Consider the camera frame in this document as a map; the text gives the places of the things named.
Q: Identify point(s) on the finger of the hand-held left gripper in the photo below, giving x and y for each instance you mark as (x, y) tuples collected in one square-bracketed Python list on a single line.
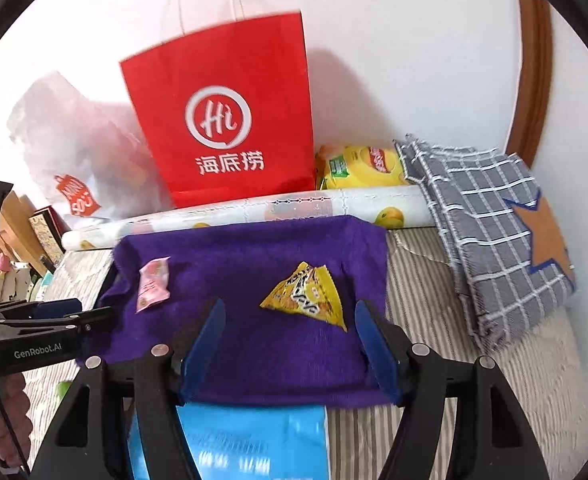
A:
[(99, 318), (54, 306)]

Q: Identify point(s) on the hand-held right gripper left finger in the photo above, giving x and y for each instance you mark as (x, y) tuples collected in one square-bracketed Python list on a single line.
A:
[(203, 347)]

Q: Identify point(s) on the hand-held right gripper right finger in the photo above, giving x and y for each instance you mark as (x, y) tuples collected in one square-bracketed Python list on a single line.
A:
[(374, 350)]

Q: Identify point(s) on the pink peach-print candy packet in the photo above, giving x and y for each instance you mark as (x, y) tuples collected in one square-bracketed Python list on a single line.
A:
[(151, 285)]

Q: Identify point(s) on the yellow triangular snack packet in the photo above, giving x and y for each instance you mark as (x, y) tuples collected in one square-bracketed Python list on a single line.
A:
[(309, 295)]

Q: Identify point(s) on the person's left hand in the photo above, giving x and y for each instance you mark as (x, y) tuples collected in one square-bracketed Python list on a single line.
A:
[(14, 410)]

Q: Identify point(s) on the pink and white plush toy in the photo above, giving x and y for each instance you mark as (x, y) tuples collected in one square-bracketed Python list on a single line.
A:
[(9, 280)]

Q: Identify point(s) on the dark patterned box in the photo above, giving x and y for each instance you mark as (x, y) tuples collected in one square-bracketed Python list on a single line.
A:
[(46, 235)]

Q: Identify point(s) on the light wooden furniture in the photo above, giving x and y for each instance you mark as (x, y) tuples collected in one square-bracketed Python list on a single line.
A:
[(11, 220)]

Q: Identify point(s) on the purple towel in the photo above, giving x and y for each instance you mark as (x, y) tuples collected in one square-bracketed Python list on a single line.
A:
[(254, 260)]

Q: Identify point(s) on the grey checked cloth with star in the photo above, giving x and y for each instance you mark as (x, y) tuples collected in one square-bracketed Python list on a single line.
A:
[(474, 240)]

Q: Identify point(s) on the rolled fruit-print film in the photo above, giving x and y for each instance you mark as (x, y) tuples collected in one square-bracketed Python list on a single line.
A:
[(324, 202)]

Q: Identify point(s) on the white plastic bag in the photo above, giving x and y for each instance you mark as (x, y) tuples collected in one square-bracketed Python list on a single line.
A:
[(74, 135)]

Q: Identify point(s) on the yellow chips packet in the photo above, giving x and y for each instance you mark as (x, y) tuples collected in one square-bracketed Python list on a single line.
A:
[(359, 165)]

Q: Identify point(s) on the red paper shopping bag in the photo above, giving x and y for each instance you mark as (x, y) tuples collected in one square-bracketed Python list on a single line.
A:
[(224, 60)]

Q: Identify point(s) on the brown wooden frame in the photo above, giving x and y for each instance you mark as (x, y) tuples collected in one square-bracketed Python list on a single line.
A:
[(534, 60)]

